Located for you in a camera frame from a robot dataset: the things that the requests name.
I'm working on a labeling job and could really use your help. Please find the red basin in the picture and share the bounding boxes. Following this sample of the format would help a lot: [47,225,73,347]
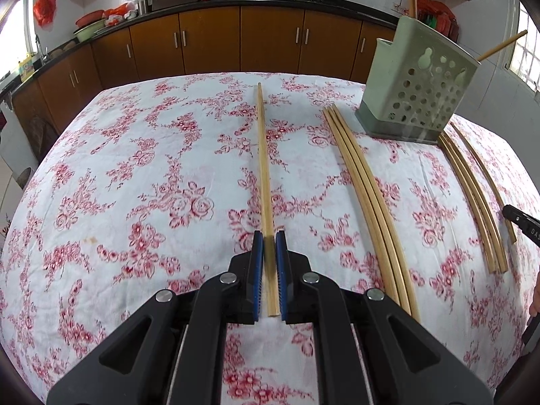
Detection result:
[76,10,105,27]

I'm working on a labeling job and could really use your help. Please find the metal faucet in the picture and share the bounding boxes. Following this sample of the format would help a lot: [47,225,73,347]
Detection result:
[34,34,48,66]

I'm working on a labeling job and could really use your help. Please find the floral red white tablecloth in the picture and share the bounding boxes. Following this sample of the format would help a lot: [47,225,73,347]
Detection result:
[0,72,540,405]

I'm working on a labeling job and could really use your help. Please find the green basin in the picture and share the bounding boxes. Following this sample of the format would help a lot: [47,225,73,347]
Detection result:
[74,19,107,43]

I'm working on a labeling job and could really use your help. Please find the green perforated chopstick holder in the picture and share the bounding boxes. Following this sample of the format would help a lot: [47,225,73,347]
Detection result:
[354,15,482,146]

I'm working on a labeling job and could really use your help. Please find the black kitchen countertop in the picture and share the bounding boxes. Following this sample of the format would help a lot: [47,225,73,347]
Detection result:
[0,0,401,93]

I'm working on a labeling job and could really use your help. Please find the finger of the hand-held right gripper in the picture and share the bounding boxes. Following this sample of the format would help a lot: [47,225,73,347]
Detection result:
[503,205,540,246]

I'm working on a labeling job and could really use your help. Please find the red bag behind thermoses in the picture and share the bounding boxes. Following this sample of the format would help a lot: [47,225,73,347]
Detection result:
[417,0,454,18]

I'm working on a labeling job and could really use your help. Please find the brown wooden base cabinets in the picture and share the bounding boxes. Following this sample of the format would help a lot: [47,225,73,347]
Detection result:
[10,5,397,153]

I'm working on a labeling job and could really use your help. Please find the yellow dish soap bottle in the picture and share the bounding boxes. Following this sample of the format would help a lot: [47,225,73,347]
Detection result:
[18,53,35,82]

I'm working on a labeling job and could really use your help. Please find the white appliance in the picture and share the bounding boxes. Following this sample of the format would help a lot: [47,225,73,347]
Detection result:
[0,112,39,203]

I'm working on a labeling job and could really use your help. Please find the small kitchen window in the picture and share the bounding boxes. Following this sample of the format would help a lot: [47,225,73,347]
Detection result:
[0,0,36,81]

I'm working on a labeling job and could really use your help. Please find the hanging red plastic bag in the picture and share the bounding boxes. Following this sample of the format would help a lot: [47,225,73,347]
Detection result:
[33,0,57,26]

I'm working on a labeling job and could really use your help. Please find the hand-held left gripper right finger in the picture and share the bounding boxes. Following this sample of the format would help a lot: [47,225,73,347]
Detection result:
[275,230,494,405]

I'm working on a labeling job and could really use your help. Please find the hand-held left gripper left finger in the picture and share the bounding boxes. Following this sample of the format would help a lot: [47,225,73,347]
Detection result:
[46,231,266,405]

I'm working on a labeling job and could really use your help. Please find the large barred window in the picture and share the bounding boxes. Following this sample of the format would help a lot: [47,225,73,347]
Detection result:
[504,0,540,91]

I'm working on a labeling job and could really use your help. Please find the crumpled red plastic bag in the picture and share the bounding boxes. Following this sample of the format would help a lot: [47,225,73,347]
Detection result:
[103,2,131,24]

